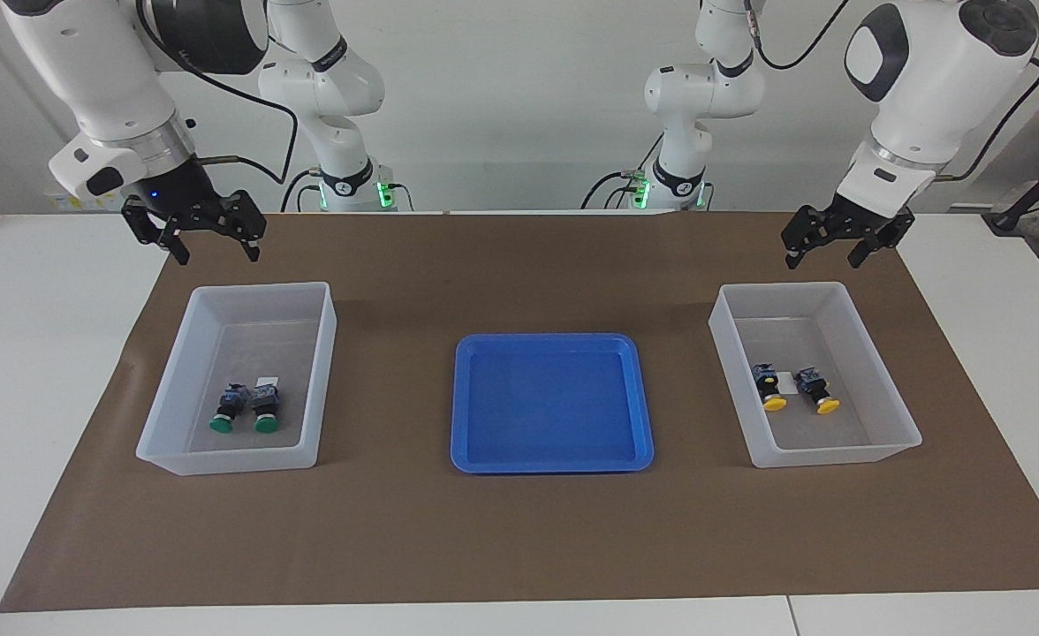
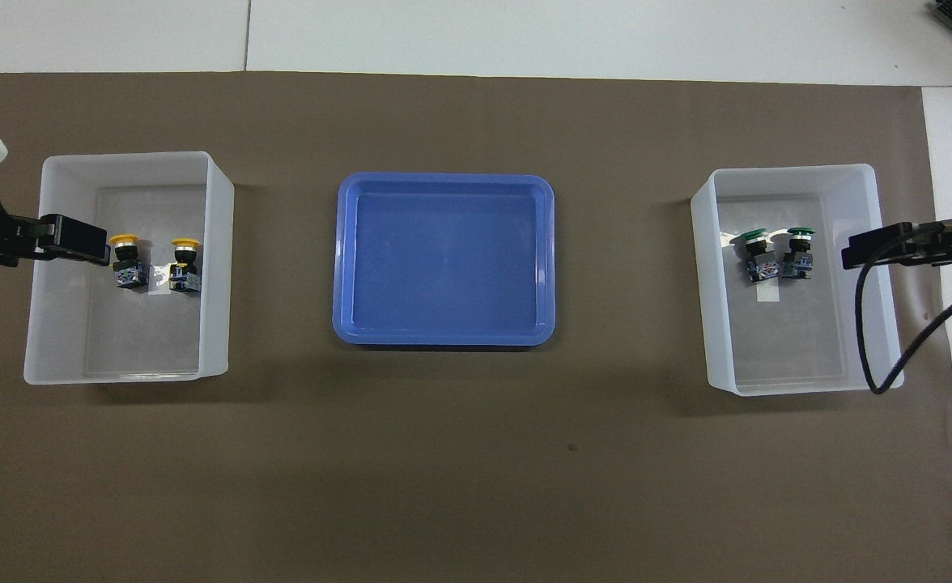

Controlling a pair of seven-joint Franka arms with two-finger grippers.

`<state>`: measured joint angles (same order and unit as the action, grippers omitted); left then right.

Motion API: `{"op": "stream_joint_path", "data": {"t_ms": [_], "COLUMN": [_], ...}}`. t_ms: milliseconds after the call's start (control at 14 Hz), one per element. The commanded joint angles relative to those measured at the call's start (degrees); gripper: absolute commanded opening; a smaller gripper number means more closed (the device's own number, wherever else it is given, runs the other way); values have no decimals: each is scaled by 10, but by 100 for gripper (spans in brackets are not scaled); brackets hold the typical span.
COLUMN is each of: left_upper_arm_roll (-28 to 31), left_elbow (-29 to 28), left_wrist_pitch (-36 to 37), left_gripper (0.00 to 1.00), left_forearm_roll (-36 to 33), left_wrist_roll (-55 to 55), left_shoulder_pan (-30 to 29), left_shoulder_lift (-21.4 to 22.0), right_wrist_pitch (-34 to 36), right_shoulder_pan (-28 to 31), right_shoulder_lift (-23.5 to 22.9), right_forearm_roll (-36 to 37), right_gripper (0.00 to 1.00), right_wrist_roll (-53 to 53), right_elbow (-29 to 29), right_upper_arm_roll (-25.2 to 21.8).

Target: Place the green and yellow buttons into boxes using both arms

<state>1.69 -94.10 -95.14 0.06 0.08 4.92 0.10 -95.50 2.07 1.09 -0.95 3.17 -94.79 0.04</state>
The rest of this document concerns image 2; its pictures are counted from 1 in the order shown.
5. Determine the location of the yellow mushroom push button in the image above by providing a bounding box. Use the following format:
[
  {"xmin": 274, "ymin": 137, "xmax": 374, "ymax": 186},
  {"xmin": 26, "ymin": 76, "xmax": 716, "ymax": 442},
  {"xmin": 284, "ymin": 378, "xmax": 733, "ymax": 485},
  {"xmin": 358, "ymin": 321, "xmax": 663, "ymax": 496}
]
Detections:
[
  {"xmin": 168, "ymin": 236, "xmax": 203, "ymax": 294},
  {"xmin": 109, "ymin": 232, "xmax": 150, "ymax": 290}
]

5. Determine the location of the green mushroom push button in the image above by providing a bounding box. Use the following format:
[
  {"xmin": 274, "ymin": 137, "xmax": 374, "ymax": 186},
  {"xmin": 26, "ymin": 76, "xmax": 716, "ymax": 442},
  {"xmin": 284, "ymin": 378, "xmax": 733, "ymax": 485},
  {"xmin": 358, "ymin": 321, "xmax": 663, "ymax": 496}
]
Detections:
[
  {"xmin": 729, "ymin": 229, "xmax": 778, "ymax": 284},
  {"xmin": 780, "ymin": 227, "xmax": 817, "ymax": 281}
]

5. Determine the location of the translucent white plastic box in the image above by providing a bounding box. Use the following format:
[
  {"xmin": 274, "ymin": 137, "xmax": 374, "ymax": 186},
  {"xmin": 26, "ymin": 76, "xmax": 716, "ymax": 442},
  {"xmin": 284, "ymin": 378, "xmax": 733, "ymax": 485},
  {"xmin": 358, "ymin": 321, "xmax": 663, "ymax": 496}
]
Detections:
[
  {"xmin": 691, "ymin": 164, "xmax": 906, "ymax": 398},
  {"xmin": 23, "ymin": 151, "xmax": 236, "ymax": 386}
]

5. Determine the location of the blue plastic tray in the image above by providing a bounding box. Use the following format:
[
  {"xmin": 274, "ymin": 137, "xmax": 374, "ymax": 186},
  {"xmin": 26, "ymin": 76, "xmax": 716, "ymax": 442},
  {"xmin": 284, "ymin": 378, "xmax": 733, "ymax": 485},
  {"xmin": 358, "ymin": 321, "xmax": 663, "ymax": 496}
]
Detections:
[{"xmin": 332, "ymin": 172, "xmax": 556, "ymax": 347}]

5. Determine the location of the brown paper table mat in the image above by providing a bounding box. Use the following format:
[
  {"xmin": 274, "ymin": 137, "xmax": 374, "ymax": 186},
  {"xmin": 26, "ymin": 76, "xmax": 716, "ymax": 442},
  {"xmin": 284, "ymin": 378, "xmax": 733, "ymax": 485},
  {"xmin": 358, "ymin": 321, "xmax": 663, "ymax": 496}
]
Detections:
[{"xmin": 0, "ymin": 71, "xmax": 952, "ymax": 583}]

